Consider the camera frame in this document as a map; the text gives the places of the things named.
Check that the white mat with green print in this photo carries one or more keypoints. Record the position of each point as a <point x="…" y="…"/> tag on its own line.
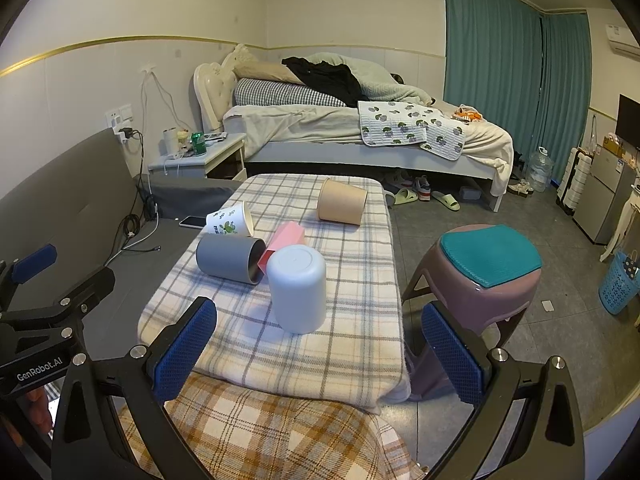
<point x="400" y="122"/>

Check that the black television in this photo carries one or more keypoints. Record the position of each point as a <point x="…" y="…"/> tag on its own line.
<point x="629" y="120"/>

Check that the pink cup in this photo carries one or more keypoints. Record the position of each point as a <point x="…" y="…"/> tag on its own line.
<point x="287" y="235"/>

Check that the purple stool with teal seat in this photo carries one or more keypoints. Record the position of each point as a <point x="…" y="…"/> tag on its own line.
<point x="480" y="265"/>

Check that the clear water bottle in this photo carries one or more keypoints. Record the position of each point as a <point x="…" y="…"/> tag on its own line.
<point x="541" y="167"/>

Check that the black clothing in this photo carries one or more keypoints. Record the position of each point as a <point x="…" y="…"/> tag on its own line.
<point x="332" y="80"/>

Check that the white nightstand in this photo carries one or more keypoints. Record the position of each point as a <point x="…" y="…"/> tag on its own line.
<point x="220" y="155"/>

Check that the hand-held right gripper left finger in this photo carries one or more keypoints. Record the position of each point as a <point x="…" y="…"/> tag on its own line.
<point x="186" y="347"/>

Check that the brown paper cup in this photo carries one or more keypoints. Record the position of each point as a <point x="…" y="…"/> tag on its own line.
<point x="340" y="205"/>

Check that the grey plastic cup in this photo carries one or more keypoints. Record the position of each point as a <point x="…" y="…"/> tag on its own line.
<point x="225" y="259"/>

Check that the green drink can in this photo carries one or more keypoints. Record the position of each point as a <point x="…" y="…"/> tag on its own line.
<point x="198" y="143"/>

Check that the pale blue plastic cup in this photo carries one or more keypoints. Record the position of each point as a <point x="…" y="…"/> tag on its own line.
<point x="296" y="290"/>

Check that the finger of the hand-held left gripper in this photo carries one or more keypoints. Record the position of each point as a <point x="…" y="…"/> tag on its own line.
<point x="34" y="262"/>
<point x="95" y="282"/>

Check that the white jug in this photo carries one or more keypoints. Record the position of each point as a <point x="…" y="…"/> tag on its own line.
<point x="171" y="141"/>

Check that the black power strip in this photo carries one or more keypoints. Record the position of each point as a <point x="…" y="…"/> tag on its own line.
<point x="150" y="206"/>

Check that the white printed paper cup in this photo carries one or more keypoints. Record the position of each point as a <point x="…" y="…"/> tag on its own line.
<point x="227" y="222"/>

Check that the pale green quilt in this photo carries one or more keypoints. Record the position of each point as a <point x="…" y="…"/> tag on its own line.
<point x="385" y="82"/>

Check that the beige pillow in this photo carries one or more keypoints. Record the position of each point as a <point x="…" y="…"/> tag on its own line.
<point x="262" y="70"/>

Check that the checkered pillow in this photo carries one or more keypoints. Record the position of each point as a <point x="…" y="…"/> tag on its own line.
<point x="285" y="92"/>

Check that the black smartphone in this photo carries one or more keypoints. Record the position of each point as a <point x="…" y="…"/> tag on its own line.
<point x="192" y="221"/>

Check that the grey white plaid blanket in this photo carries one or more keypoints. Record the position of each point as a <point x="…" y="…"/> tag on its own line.
<point x="345" y="310"/>

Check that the orange plaid blanket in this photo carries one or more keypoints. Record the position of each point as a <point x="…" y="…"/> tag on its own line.
<point x="260" y="435"/>

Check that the blue laundry basket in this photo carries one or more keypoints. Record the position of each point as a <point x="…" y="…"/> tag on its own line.
<point x="616" y="285"/>

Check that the grey mini fridge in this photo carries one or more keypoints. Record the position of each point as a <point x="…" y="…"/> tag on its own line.
<point x="602" y="195"/>

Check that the teal curtain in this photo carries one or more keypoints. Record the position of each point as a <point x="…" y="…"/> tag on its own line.
<point x="490" y="45"/>

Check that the grey sneaker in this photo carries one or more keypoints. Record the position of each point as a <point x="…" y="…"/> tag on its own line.
<point x="422" y="187"/>

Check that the white wall socket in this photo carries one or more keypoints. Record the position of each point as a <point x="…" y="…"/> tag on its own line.
<point x="119" y="113"/>

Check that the pale green slipper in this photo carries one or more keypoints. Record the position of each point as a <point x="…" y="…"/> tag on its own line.
<point x="402" y="196"/>
<point x="446" y="201"/>

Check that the white bed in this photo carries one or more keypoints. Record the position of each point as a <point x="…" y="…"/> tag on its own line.
<point x="300" y="127"/>

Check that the beige shoes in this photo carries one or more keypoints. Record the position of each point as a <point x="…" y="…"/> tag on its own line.
<point x="520" y="187"/>

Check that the orange snack packet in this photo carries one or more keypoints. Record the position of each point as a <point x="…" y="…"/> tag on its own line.
<point x="467" y="114"/>

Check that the grey sofa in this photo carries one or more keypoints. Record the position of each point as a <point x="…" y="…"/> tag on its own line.
<point x="70" y="200"/>

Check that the white suitcase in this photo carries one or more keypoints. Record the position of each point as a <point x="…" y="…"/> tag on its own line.
<point x="572" y="180"/>

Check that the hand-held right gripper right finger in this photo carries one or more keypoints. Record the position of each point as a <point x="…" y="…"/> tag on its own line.
<point x="449" y="355"/>

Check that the white air conditioner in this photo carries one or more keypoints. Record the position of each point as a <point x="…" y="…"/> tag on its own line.
<point x="622" y="40"/>

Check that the black charger plug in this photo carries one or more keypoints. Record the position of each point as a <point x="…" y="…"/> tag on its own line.
<point x="127" y="134"/>

